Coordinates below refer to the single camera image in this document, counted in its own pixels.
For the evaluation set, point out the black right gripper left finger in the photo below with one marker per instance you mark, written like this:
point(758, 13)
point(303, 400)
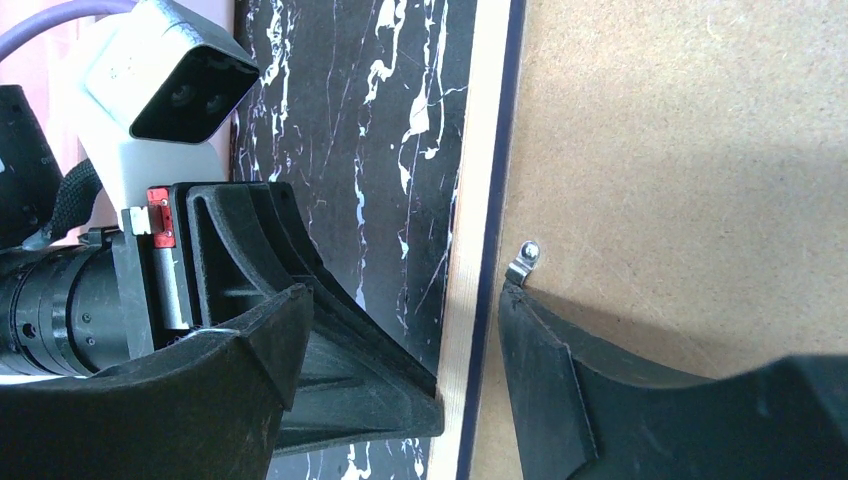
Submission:
point(206, 407)

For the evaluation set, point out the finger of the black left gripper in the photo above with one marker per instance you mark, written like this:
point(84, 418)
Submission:
point(241, 241)

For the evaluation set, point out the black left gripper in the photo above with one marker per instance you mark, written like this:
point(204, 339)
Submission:
point(74, 310)

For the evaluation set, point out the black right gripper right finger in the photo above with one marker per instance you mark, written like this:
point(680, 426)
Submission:
point(584, 408)

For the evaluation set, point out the brown fibreboard backing board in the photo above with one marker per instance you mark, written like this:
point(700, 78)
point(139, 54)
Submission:
point(683, 167)

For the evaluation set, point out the small metal retaining clip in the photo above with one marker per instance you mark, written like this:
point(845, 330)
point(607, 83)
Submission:
point(524, 263)

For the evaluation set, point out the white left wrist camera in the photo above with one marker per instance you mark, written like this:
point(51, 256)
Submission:
point(150, 88)

